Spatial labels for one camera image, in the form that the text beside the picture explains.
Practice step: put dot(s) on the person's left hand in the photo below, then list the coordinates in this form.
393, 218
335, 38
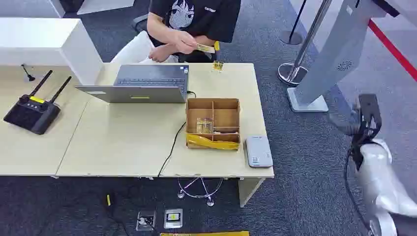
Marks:
159, 53

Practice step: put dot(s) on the person's right hand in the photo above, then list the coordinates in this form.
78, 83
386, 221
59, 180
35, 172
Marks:
184, 41

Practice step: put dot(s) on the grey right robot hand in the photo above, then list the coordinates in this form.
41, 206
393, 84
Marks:
366, 114

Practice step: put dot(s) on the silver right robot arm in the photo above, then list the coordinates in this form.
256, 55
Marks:
378, 182

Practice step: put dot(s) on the grey laptop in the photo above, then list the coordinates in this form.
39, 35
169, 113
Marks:
146, 85

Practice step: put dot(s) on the person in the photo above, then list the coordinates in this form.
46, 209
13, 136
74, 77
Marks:
208, 16

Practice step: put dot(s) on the grey office chair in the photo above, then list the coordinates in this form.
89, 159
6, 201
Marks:
140, 22

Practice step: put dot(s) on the small yellow card stack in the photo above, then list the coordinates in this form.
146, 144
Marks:
217, 66

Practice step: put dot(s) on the grey display stand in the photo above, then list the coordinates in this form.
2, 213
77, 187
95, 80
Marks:
332, 55

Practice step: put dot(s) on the red barrier belt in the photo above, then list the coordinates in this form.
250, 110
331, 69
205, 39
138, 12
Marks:
394, 50

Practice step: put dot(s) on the white furniture panel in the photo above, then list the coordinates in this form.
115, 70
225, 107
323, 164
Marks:
104, 5

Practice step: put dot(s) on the stack of cards in box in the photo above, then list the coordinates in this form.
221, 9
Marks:
204, 125

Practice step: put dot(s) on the wooden compartment box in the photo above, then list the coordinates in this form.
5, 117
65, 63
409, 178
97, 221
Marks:
213, 122

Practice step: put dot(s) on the pale desk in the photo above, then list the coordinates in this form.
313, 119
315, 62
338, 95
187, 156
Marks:
130, 140
29, 153

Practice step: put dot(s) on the yellow tape strip on box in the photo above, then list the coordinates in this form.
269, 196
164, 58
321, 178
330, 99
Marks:
211, 143

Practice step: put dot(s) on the white cabinet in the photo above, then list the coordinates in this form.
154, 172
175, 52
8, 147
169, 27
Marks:
49, 40

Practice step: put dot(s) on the grey flat device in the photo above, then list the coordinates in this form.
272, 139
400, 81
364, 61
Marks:
258, 151

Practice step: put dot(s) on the black remote controller with antennas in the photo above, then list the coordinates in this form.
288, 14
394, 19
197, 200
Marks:
32, 114

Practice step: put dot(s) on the chrome stool base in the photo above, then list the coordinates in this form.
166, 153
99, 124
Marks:
199, 190

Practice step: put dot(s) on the black and yellow floor item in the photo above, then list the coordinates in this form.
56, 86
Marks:
108, 199

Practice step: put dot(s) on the floor socket with yellow label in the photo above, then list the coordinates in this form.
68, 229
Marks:
173, 218

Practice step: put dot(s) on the metal floor socket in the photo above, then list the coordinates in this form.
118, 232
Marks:
146, 221

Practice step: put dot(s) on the yellow floor strip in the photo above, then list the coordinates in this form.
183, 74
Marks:
205, 234

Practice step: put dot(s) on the chrome stanchion post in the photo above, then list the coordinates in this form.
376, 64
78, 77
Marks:
301, 55

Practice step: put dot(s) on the black stanchion post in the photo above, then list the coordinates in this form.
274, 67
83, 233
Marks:
292, 34

